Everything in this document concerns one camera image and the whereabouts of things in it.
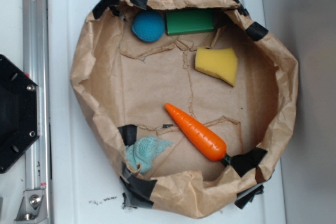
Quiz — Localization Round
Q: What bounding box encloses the light blue cloth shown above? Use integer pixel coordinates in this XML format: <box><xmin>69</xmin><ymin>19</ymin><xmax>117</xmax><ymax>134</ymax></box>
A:
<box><xmin>125</xmin><ymin>135</ymin><xmax>173</xmax><ymax>174</ymax></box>

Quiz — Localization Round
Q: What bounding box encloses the brown paper bin liner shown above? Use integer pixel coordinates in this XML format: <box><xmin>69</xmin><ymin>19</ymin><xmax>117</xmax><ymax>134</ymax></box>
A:
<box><xmin>70</xmin><ymin>0</ymin><xmax>298</xmax><ymax>219</ymax></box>

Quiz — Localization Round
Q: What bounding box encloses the orange plastic carrot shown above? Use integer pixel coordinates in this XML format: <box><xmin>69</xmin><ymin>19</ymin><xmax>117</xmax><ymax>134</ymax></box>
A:
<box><xmin>165</xmin><ymin>103</ymin><xmax>232</xmax><ymax>165</ymax></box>

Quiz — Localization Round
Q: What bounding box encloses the yellow sponge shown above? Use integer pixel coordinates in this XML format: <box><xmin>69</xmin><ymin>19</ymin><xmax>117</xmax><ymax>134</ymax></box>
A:
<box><xmin>195</xmin><ymin>48</ymin><xmax>238</xmax><ymax>87</ymax></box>

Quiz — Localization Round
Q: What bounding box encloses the blue knitted ball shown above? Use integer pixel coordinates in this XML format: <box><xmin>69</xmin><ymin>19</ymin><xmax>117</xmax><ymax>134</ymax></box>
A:
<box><xmin>132</xmin><ymin>10</ymin><xmax>165</xmax><ymax>42</ymax></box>

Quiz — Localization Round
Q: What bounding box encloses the green rectangular block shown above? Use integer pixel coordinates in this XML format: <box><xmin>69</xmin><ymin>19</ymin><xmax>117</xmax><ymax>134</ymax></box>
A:
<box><xmin>166</xmin><ymin>9</ymin><xmax>214</xmax><ymax>36</ymax></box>

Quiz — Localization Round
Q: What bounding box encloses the white plastic tray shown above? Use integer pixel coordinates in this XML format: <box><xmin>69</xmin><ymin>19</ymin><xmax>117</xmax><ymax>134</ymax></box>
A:
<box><xmin>46</xmin><ymin>0</ymin><xmax>287</xmax><ymax>224</ymax></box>

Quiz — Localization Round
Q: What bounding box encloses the aluminium frame rail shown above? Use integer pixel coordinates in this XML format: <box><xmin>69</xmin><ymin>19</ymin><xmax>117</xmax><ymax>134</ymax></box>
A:
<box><xmin>23</xmin><ymin>0</ymin><xmax>51</xmax><ymax>190</ymax></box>

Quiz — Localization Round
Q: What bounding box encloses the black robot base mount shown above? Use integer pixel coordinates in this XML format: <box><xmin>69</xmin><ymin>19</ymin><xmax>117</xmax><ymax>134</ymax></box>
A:
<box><xmin>1</xmin><ymin>55</ymin><xmax>39</xmax><ymax>174</ymax></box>

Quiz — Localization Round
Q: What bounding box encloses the metal corner bracket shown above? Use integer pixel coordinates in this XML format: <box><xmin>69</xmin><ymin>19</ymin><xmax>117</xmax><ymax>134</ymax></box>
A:
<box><xmin>14</xmin><ymin>189</ymin><xmax>48</xmax><ymax>223</ymax></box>

